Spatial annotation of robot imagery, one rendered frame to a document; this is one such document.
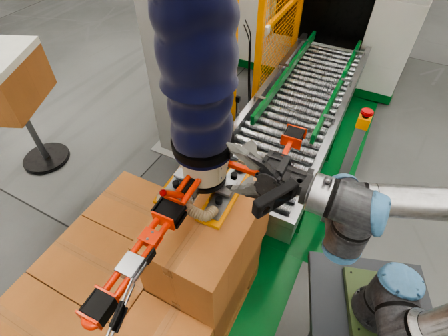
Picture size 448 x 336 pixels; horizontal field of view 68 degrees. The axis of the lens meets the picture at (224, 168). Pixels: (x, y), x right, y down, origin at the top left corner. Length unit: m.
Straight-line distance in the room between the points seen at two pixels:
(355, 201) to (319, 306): 0.88
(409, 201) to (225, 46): 0.60
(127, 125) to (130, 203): 1.56
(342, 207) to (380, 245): 2.02
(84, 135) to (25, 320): 2.05
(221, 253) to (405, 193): 0.74
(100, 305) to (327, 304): 0.94
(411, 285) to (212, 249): 0.72
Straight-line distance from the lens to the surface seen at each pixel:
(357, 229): 0.76
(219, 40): 0.88
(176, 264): 1.37
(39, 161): 3.41
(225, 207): 1.27
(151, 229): 1.09
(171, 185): 1.35
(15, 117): 2.74
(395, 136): 3.68
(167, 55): 0.91
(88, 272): 1.92
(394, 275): 1.36
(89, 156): 3.31
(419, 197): 0.95
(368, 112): 2.00
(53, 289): 1.97
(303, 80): 3.16
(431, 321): 1.23
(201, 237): 1.42
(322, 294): 1.57
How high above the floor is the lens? 2.15
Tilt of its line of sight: 47 degrees down
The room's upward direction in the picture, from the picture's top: straight up
